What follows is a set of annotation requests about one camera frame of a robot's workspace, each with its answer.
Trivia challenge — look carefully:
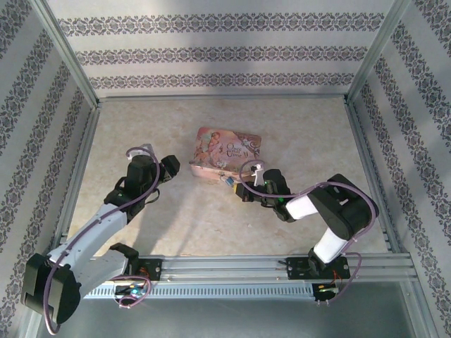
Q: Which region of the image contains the pink illustrated tin box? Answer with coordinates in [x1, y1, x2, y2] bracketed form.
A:
[188, 126, 264, 184]

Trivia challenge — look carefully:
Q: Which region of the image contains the grey metal panel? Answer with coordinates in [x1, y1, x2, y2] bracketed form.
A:
[20, 281, 434, 338]

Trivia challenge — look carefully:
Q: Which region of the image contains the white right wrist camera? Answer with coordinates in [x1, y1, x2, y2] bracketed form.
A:
[250, 162, 265, 187]

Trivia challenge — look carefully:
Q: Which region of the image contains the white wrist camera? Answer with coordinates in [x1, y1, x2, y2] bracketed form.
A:
[250, 162, 265, 187]
[127, 143, 155, 158]

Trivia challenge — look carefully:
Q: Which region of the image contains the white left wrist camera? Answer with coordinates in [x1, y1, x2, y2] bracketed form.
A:
[127, 143, 155, 158]

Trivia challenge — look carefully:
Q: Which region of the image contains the aluminium frame side rail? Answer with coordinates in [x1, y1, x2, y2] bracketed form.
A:
[49, 101, 103, 257]
[344, 100, 404, 255]

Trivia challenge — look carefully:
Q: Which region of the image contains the aluminium frame crossbar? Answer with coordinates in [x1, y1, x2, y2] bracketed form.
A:
[95, 93, 350, 103]

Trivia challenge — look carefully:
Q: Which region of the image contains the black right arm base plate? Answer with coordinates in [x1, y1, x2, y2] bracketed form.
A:
[287, 256, 352, 281]

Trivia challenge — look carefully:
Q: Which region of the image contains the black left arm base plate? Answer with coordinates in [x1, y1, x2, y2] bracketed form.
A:
[118, 258, 163, 282]

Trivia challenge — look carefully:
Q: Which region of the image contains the grey slotted cable duct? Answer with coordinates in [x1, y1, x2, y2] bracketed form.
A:
[82, 283, 315, 300]

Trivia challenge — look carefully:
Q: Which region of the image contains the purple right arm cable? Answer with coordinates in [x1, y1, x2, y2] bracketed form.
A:
[239, 160, 377, 306]

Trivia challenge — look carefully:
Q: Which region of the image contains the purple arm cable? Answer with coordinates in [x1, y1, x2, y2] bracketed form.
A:
[239, 160, 377, 306]
[44, 146, 161, 335]

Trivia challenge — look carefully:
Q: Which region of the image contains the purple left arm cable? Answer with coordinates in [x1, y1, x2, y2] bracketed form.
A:
[44, 146, 161, 335]

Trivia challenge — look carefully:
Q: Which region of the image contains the aluminium frame post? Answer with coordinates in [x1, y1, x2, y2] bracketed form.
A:
[344, 0, 413, 105]
[30, 0, 101, 108]

